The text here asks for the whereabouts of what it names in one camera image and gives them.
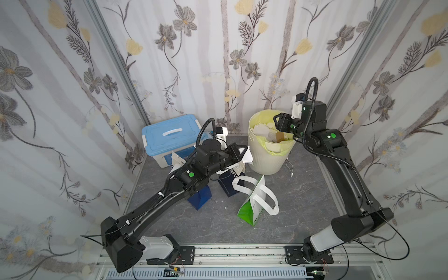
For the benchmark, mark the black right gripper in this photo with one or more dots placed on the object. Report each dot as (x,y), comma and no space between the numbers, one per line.
(284,121)

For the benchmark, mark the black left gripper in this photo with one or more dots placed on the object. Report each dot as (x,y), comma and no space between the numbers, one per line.
(234,154)

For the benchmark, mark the white receipt bag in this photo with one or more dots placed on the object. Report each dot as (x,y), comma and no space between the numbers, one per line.
(248,158)
(176,161)

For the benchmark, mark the navy paper bag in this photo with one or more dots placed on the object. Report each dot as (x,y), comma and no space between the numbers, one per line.
(226,178)
(200,198)

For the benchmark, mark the green white paper bag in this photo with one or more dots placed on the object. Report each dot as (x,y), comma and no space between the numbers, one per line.
(259,198)

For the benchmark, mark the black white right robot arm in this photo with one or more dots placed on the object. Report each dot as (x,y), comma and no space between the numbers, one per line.
(363,213)

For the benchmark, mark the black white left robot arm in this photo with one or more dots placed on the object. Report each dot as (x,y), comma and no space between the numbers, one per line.
(123,238)

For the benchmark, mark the torn paper pieces in bin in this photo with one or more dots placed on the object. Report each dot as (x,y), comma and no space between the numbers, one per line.
(273,141)

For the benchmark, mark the cream round trash bin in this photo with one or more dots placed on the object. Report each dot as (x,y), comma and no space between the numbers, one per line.
(265,166)

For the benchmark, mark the yellow-green bin liner bag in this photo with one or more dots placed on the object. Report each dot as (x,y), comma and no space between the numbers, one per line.
(265,117)

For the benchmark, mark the blue lidded storage box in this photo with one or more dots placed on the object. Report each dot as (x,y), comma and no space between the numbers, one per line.
(176,135)

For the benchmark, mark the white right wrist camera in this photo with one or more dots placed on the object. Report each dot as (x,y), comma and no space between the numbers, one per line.
(297,105)

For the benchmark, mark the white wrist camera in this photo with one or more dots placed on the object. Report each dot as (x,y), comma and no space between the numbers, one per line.
(297,105)
(221,133)

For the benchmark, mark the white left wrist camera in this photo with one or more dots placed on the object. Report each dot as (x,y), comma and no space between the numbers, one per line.
(221,133)

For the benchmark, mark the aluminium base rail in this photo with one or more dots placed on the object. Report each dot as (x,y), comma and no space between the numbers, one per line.
(347,262)

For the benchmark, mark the right aluminium frame post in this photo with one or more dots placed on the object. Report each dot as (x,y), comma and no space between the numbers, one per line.
(375,101)

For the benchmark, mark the aluminium frame post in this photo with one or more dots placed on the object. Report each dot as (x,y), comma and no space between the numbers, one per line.
(119,62)
(375,101)

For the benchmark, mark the white slotted cable duct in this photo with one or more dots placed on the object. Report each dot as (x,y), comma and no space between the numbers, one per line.
(237,273)

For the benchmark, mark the left aluminium frame post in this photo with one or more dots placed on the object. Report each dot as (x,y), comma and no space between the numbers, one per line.
(119,62)

